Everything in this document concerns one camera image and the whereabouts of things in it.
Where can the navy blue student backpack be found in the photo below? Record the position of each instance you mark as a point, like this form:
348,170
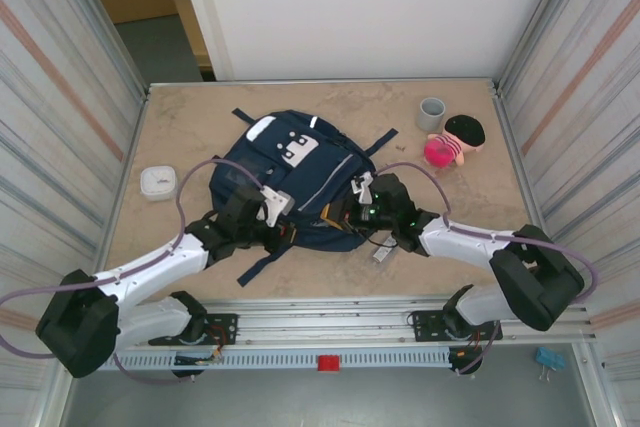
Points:
320,167

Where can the clear pen box with barcode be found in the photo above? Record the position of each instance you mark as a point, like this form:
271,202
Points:
382,254

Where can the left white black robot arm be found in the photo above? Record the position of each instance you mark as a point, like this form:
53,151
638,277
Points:
150,272

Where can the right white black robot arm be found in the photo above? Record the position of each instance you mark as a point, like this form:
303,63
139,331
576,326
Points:
535,277

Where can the grey plastic cup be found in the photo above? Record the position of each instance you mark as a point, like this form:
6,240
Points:
430,119

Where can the plush doll with black hair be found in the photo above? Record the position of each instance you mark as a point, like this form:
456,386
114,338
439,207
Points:
465,129

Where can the red plastic block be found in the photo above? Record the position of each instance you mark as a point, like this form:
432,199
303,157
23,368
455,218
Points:
329,363

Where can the blue binder clip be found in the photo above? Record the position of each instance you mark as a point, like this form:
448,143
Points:
550,358

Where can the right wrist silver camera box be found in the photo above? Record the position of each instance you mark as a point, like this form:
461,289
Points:
362,187

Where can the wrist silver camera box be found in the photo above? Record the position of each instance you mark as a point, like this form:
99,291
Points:
275,204
362,187

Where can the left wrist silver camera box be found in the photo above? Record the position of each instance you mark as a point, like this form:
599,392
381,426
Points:
275,204

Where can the aluminium mounting rail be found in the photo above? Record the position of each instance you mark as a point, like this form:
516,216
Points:
325,319

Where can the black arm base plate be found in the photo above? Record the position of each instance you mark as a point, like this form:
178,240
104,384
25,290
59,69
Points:
425,319
225,322

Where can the translucent corrugated enclosure panel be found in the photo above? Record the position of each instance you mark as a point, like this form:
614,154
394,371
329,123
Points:
590,97
50,97

